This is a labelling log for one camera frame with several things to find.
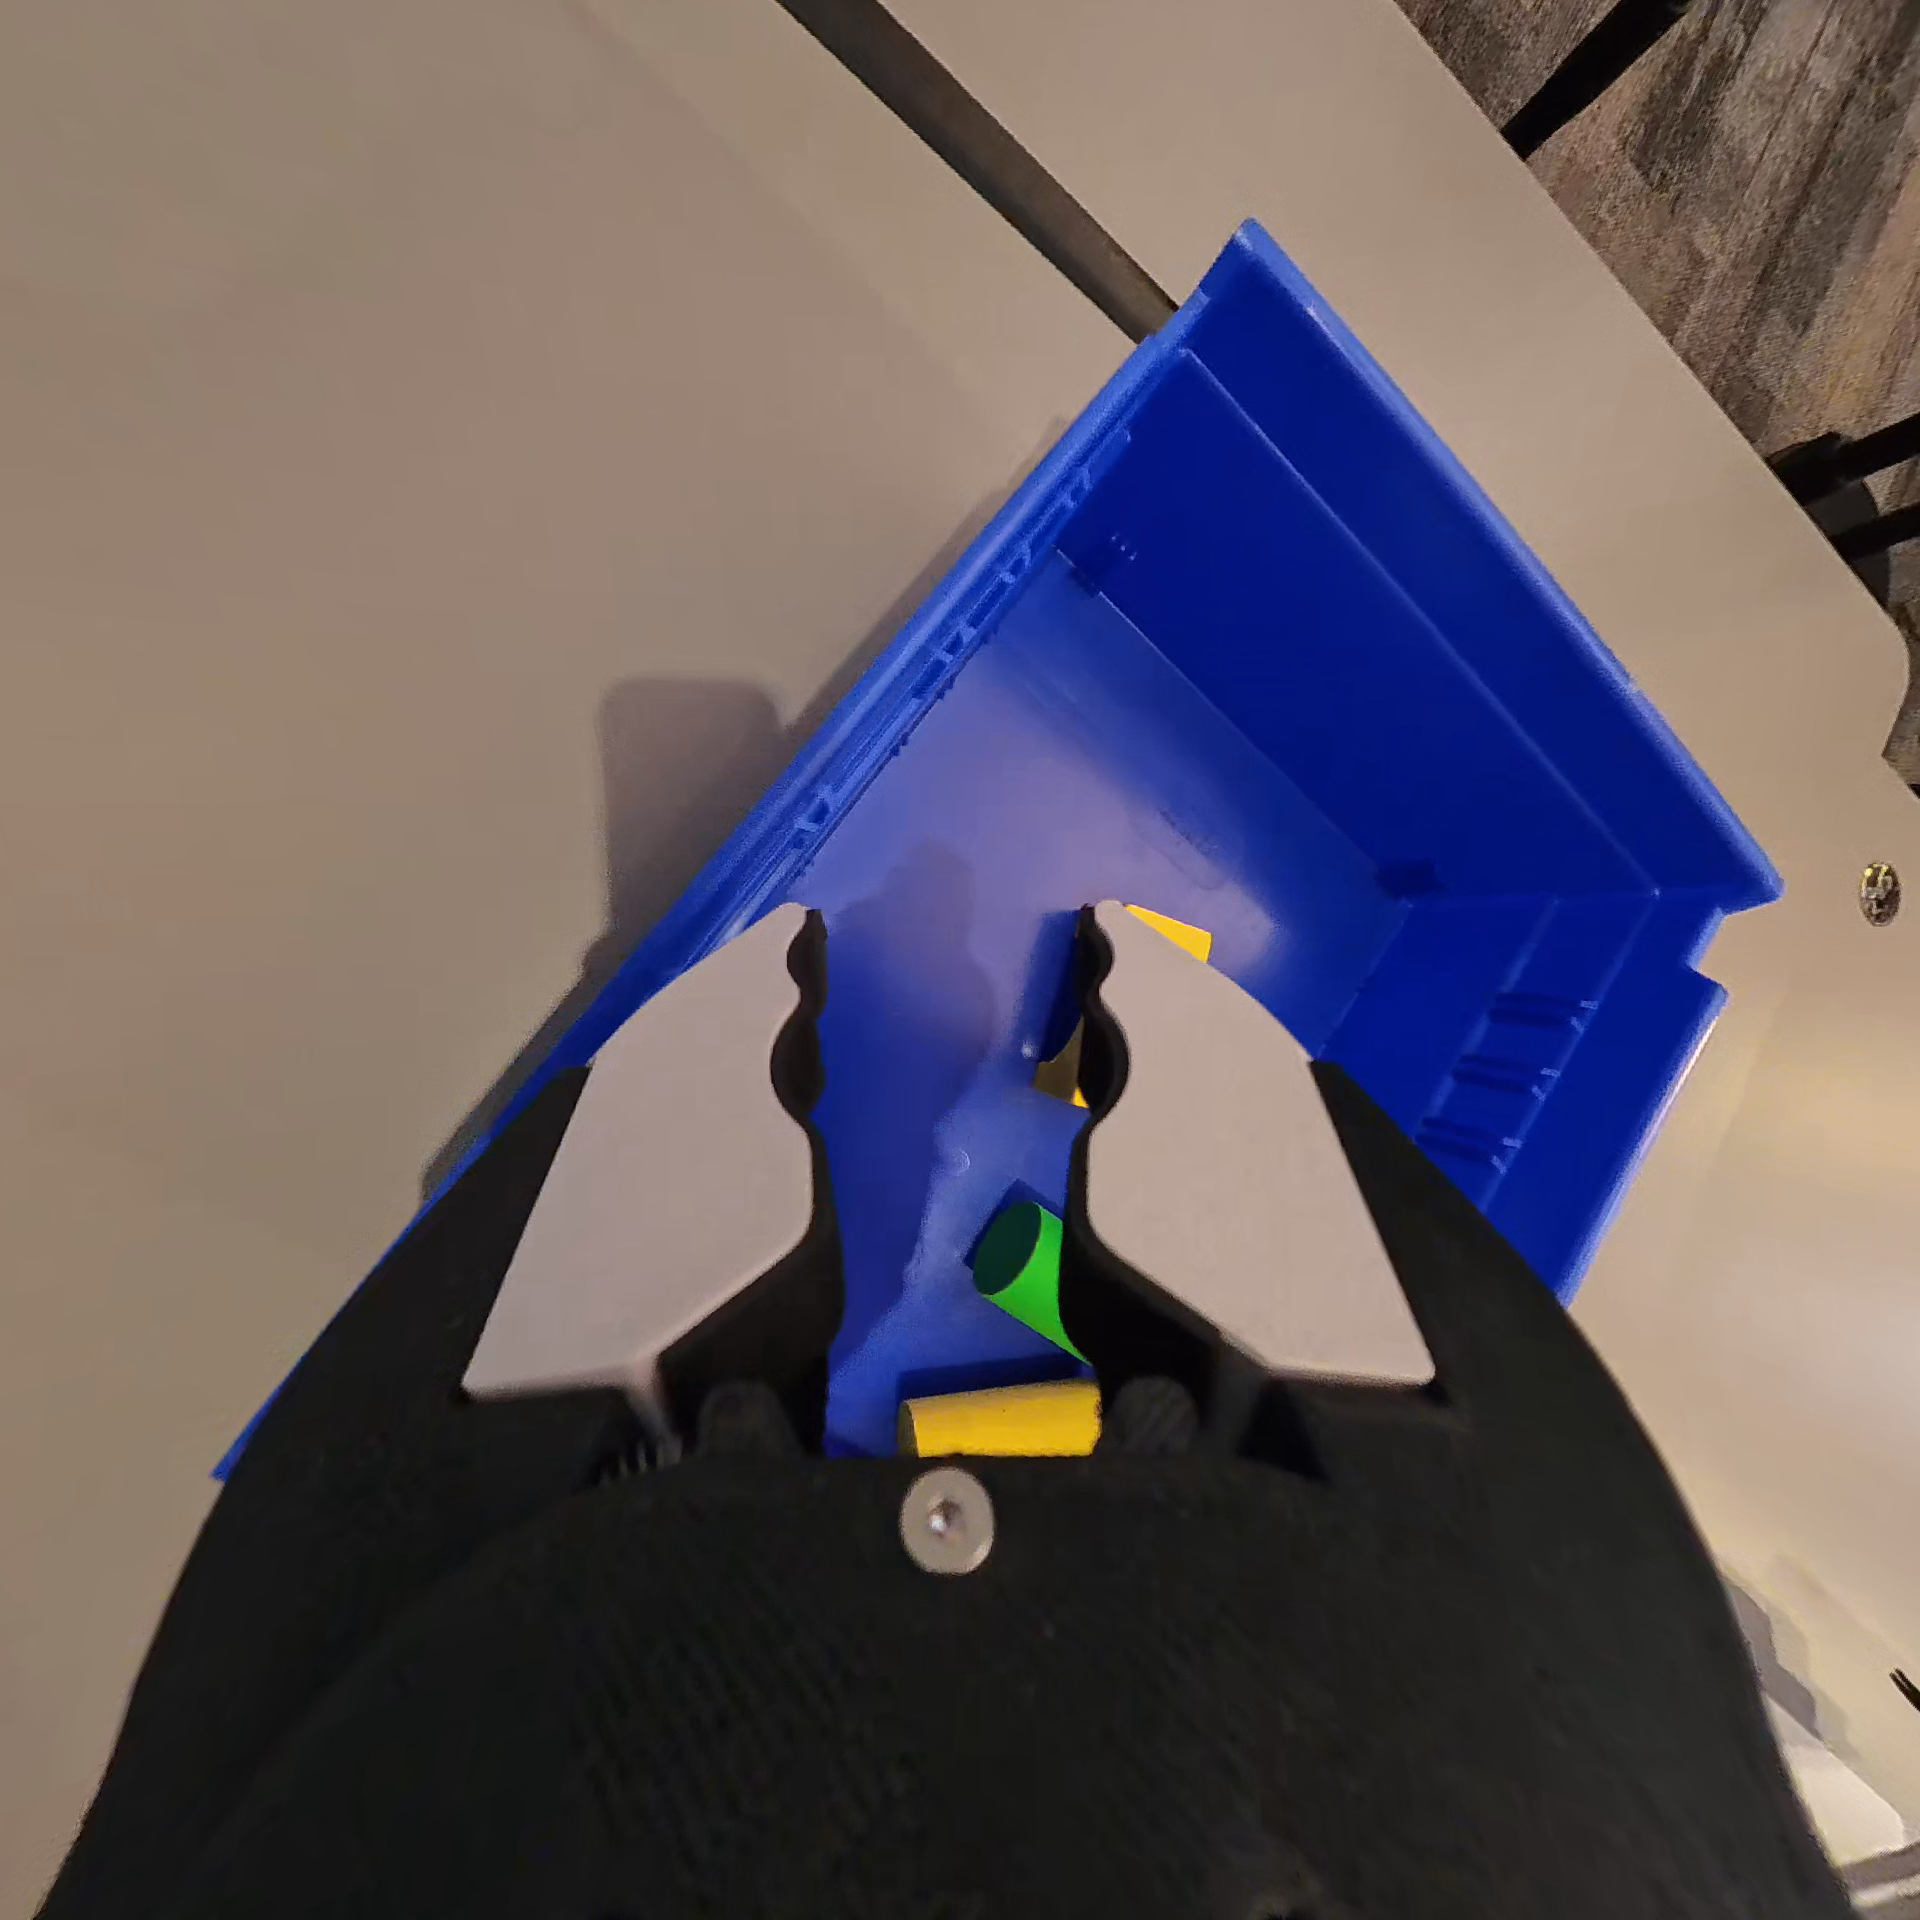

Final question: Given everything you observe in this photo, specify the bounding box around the blue plastic bin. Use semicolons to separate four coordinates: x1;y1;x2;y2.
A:
209;217;1788;1483

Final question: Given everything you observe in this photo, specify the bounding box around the yellow cylinder block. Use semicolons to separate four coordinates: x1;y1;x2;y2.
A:
903;1379;1107;1463

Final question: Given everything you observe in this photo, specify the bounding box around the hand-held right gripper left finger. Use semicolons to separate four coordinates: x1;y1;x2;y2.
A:
464;903;841;1405

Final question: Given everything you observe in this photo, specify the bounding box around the green cylinder block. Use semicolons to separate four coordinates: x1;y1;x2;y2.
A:
965;1196;1077;1359

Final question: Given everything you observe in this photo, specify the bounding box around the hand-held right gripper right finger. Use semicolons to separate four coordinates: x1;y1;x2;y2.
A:
1060;899;1439;1397

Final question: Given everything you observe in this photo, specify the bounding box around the black round-base floor stand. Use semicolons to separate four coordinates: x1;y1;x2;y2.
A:
1765;416;1920;559

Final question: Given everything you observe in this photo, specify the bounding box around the yellow arch block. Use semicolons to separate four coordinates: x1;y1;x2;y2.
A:
1033;911;1220;1113

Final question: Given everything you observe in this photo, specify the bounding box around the black metal pole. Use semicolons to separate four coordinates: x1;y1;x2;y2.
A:
1501;0;1696;159

